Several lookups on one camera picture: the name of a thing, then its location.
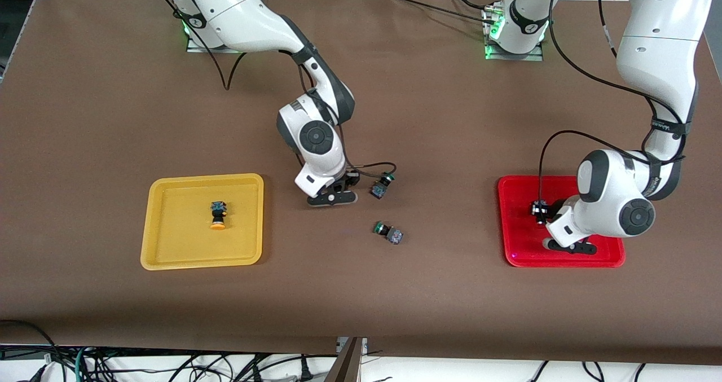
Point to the wooden table beam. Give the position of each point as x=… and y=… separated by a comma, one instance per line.
x=347, y=365

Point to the green mushroom push button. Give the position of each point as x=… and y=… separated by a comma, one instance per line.
x=392, y=235
x=380, y=189

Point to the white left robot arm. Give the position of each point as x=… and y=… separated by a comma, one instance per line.
x=660, y=43

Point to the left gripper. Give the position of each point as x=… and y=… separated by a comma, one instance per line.
x=554, y=207

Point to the brown table cover mat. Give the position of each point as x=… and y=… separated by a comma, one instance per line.
x=113, y=117

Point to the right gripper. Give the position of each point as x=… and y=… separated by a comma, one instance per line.
x=353, y=178

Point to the yellow mushroom push button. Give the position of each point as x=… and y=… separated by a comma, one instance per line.
x=218, y=215

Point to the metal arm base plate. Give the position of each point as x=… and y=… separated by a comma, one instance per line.
x=194, y=47
x=513, y=57

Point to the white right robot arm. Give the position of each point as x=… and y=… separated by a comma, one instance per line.
x=242, y=15

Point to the yellow plastic tray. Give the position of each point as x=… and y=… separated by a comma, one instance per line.
x=180, y=241

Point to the red plastic tray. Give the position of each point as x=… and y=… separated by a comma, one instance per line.
x=522, y=224

